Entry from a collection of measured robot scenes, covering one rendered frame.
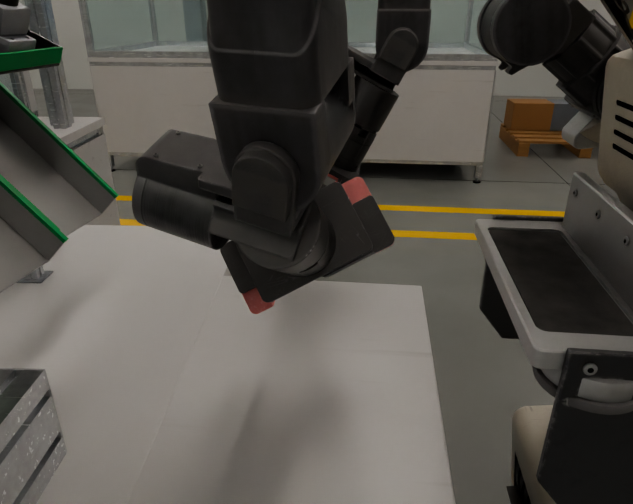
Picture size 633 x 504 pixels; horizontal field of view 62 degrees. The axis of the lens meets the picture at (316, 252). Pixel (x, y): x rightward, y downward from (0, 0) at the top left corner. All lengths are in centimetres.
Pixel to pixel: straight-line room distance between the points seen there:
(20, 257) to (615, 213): 59
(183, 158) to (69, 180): 47
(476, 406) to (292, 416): 143
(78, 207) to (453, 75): 356
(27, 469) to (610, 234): 53
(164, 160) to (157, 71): 406
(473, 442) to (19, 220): 151
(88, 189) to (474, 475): 136
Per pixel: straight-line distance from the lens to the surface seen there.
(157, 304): 80
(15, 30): 71
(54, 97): 211
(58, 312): 84
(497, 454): 183
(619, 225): 50
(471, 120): 420
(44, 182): 79
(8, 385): 55
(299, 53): 25
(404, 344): 70
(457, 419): 191
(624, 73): 56
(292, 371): 64
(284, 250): 33
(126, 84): 452
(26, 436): 53
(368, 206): 46
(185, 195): 35
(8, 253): 66
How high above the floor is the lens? 125
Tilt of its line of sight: 25 degrees down
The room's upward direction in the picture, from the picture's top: straight up
